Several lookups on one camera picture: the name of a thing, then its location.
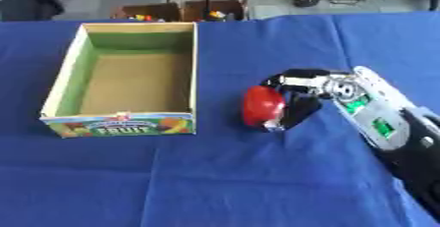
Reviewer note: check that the cardboard box with green inside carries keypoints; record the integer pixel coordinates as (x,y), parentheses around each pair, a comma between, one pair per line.
(123,83)

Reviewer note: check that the red toy apple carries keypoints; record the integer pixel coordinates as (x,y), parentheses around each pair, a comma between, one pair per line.
(260,106)

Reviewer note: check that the brown cardboard box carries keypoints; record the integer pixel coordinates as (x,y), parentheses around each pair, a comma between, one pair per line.
(150,12)
(215,10)

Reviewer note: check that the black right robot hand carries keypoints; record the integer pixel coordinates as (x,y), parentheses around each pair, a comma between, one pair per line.
(299,106)

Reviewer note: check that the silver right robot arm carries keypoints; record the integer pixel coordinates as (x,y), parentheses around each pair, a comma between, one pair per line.
(395,129)

